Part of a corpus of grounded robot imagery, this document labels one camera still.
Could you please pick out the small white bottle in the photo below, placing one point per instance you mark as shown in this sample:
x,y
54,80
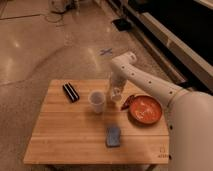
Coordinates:
x,y
116,94

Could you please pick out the black rectangular case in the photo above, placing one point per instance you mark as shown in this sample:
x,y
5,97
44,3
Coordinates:
x,y
71,92

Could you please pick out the long white bench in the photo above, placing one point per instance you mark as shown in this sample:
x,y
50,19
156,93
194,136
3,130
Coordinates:
x,y
184,65

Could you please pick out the blue tape cross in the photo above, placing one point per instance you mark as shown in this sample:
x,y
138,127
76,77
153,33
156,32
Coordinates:
x,y
106,51

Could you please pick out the black floor box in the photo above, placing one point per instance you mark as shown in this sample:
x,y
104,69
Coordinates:
x,y
122,24

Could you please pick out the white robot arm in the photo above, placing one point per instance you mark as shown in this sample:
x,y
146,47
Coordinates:
x,y
190,114

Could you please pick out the orange ceramic bowl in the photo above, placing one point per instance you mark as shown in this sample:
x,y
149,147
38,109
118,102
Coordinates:
x,y
145,110

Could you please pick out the blue sponge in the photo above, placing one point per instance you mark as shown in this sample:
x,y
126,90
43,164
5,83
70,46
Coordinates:
x,y
113,136

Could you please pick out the wooden table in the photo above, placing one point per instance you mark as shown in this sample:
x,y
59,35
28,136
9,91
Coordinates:
x,y
71,133

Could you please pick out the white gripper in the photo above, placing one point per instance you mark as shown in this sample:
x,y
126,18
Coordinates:
x,y
116,81

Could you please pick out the white machine base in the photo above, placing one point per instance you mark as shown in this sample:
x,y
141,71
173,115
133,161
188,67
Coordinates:
x,y
61,6

